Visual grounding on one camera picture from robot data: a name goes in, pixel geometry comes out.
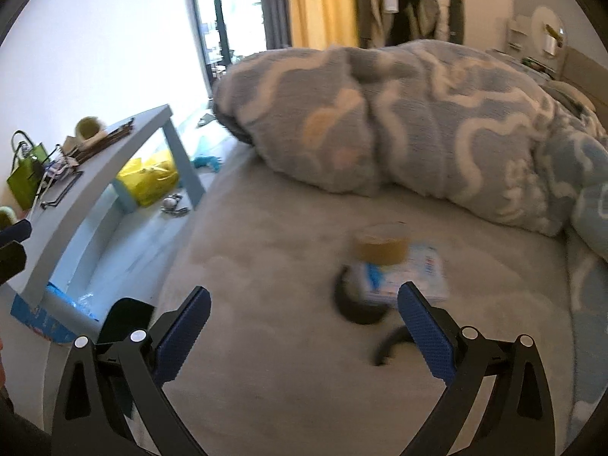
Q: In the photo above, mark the dark wooden sticks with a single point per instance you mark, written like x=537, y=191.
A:
x=109, y=140

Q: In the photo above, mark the blue white patterned blanket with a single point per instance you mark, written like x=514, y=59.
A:
x=403, y=128

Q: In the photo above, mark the black trash bin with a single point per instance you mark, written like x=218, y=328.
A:
x=126, y=316

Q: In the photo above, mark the blue toy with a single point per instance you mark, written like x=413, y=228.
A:
x=206, y=161

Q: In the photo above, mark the round white mirror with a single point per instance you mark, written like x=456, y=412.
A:
x=544, y=23

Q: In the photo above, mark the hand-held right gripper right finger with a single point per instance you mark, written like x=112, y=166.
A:
x=422, y=330

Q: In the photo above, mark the grey curtain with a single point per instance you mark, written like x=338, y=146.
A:
x=274, y=4

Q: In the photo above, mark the white blue tissue packet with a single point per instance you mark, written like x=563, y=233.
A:
x=427, y=266

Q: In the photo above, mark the dark fuzzy clothing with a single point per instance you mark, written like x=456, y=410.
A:
x=21, y=427

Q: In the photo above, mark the black tape roll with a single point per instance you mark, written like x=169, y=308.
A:
x=339, y=299

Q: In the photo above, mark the beige hanging coat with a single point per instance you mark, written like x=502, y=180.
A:
x=368, y=0

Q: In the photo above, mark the grey headboard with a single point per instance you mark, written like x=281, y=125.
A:
x=586, y=76

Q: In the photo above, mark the blue printed box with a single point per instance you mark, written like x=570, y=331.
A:
x=33, y=318

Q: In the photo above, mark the small printed packet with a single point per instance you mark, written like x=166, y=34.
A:
x=61, y=164

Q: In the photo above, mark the black hanging coat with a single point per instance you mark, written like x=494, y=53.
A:
x=408, y=4

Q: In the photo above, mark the green handbag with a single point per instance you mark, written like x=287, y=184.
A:
x=23, y=185

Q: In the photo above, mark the grey hanging trousers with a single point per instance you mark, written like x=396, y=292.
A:
x=456, y=14

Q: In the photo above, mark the beige pillow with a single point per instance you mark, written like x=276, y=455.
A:
x=570, y=95

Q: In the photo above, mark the grey bed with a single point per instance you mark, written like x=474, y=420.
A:
x=285, y=365

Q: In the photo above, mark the yellow plastic bag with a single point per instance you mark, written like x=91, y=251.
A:
x=147, y=178

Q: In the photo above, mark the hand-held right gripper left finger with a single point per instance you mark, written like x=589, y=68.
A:
x=183, y=330

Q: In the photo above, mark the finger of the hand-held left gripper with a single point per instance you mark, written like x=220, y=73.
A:
x=16, y=233
x=10, y=263

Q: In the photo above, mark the black framed glass door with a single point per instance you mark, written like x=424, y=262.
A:
x=213, y=9

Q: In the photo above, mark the white green fluffy slipper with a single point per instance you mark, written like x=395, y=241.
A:
x=90, y=129
x=5, y=216

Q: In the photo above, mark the white hanging jacket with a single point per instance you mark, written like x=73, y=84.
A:
x=434, y=9

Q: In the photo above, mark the yellow curtain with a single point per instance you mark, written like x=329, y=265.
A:
x=320, y=4

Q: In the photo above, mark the brown tape roll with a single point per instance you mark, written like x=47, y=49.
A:
x=382, y=249

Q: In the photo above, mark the white vanity desk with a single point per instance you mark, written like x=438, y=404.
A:
x=517, y=33

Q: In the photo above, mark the grey low table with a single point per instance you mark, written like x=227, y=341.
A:
x=95, y=185

